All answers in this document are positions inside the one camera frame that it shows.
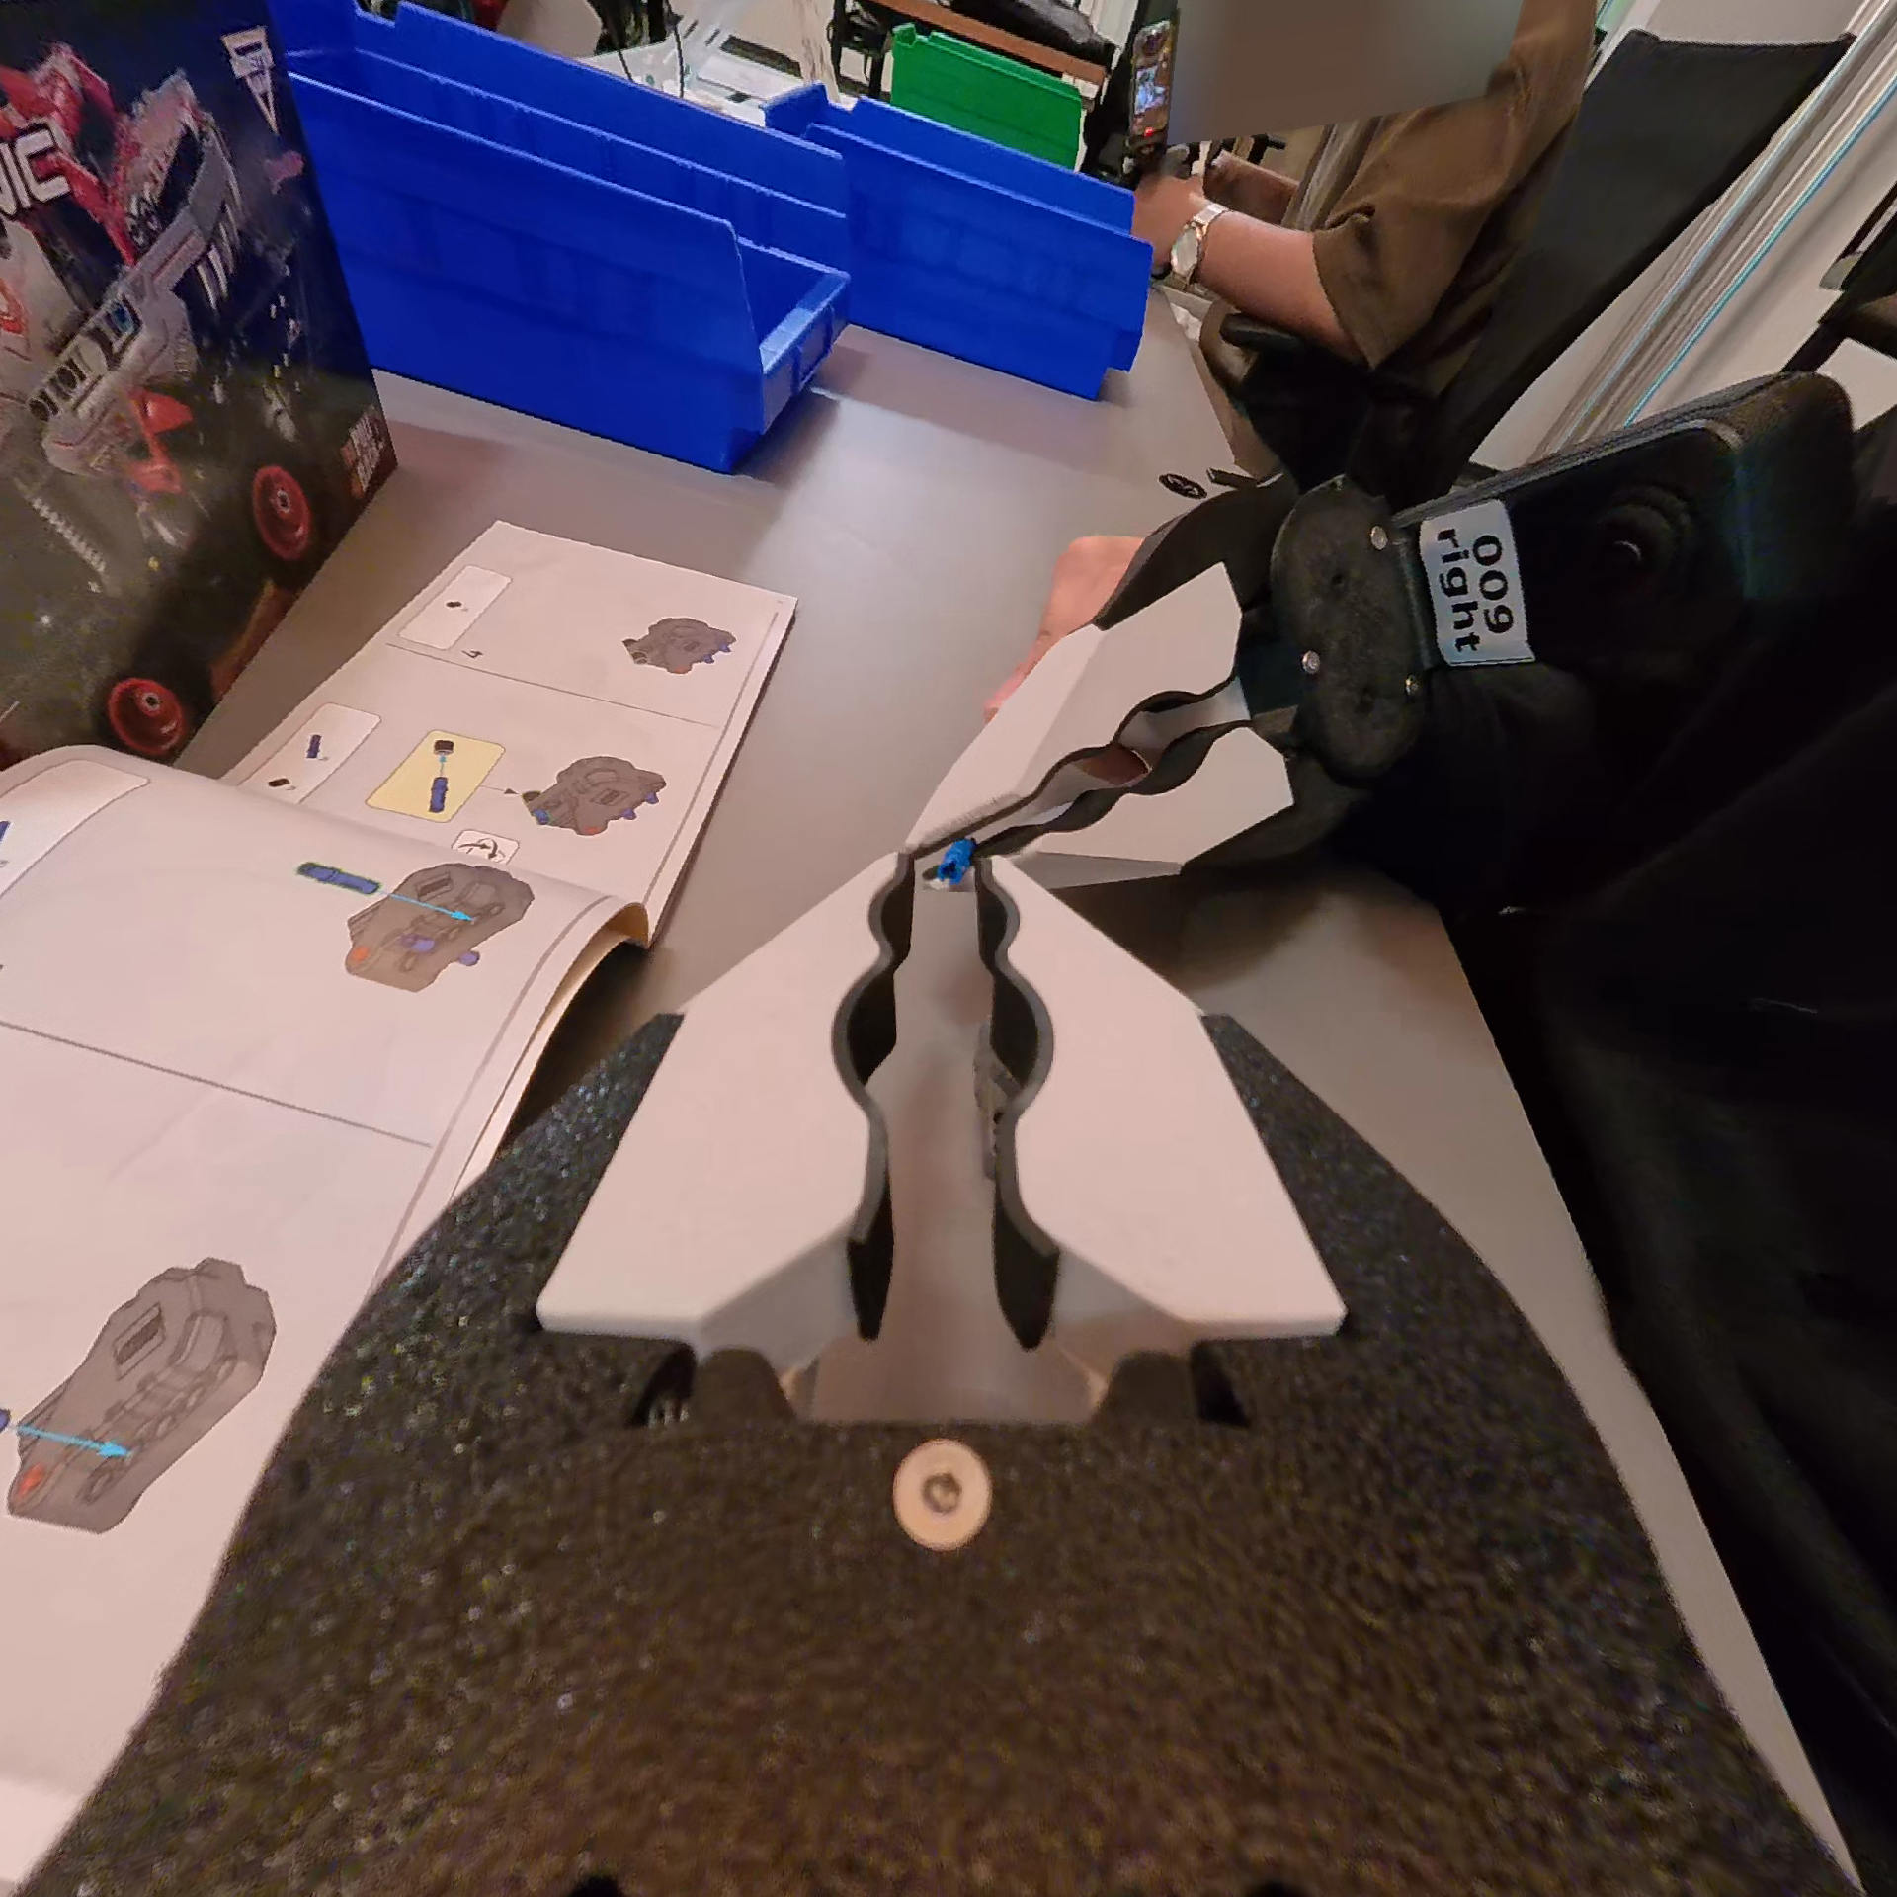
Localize person's right hand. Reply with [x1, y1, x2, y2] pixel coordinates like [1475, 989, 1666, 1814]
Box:
[981, 531, 1153, 714]

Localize dark toy truck box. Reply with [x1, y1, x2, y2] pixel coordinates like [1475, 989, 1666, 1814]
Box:
[0, 0, 399, 768]

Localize blue plastic storage bin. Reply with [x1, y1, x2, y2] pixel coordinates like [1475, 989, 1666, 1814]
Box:
[807, 83, 1157, 402]
[267, 0, 848, 208]
[291, 75, 855, 477]

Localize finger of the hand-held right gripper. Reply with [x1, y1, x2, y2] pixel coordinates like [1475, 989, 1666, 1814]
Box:
[1020, 688, 1306, 875]
[903, 568, 1251, 862]

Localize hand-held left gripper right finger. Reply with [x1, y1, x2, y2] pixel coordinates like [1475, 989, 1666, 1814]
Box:
[980, 857, 1348, 1358]

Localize aluminium frame post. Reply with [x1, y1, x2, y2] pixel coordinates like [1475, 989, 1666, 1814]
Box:
[1483, 0, 1897, 477]

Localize open instruction booklet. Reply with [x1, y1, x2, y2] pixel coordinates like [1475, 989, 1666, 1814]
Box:
[0, 521, 800, 1841]

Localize person's black sweater torso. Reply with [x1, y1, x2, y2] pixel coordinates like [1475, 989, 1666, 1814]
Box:
[1458, 889, 1897, 1841]

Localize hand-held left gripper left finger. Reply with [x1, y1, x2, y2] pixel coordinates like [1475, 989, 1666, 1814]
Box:
[538, 853, 909, 1358]

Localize black office chair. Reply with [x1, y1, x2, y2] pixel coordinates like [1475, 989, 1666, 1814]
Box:
[1230, 32, 1857, 499]

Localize green plastic bin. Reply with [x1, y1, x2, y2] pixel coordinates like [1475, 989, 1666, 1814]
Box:
[889, 20, 1093, 175]

